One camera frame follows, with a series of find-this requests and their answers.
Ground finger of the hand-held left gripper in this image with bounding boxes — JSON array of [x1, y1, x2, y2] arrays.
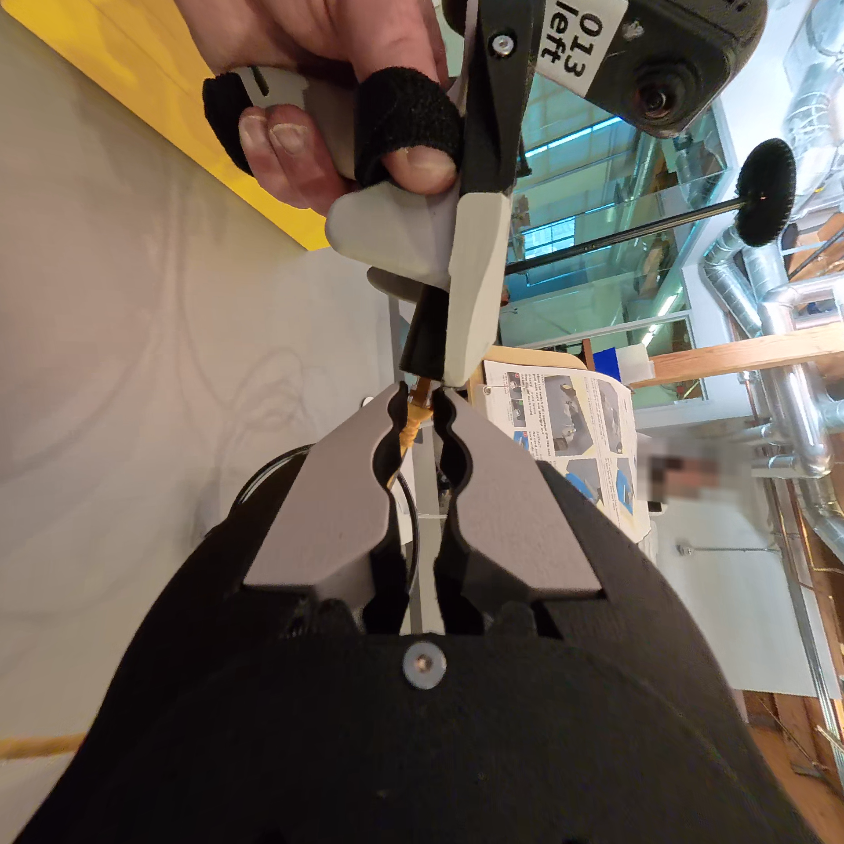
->
[[446, 190, 514, 388]]

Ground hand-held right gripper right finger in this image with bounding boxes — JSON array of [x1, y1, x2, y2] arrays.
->
[[432, 389, 603, 597]]

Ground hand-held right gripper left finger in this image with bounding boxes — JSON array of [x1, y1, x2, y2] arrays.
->
[[242, 380, 411, 592]]

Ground black ethernet splitter box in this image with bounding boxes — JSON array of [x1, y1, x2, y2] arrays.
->
[[399, 284, 457, 385]]

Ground black ethernet cable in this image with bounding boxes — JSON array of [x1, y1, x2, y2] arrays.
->
[[234, 447, 423, 594]]

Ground yellow ethernet cable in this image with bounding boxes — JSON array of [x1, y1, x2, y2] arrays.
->
[[0, 377, 437, 760]]

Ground yellow bin with black divider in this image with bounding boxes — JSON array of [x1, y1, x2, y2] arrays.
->
[[23, 0, 331, 251]]

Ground person's left hand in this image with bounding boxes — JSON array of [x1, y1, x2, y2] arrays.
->
[[175, 0, 460, 215]]

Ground instruction sheet on board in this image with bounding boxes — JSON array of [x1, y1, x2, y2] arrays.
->
[[475, 349, 655, 547]]

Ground white box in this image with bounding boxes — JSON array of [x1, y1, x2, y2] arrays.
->
[[616, 345, 655, 385]]

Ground white partition cabinet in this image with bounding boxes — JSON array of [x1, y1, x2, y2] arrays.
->
[[656, 488, 822, 698]]

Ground wooden beam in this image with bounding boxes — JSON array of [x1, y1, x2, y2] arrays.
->
[[629, 323, 844, 390]]

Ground silver ventilation ducts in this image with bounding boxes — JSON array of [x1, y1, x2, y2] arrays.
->
[[700, 218, 844, 561]]

